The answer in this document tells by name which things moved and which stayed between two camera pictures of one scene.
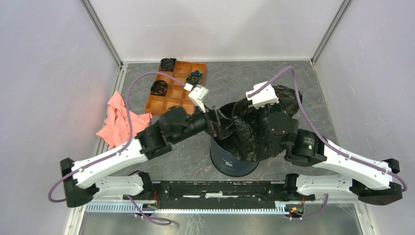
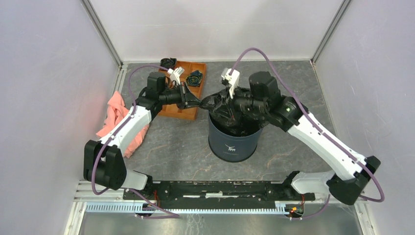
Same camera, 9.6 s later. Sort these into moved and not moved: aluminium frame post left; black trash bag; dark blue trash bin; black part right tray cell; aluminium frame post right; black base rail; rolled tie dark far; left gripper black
Moved: dark blue trash bin; black trash bag; left gripper black
Not moved: rolled tie dark far; black base rail; black part right tray cell; aluminium frame post right; aluminium frame post left
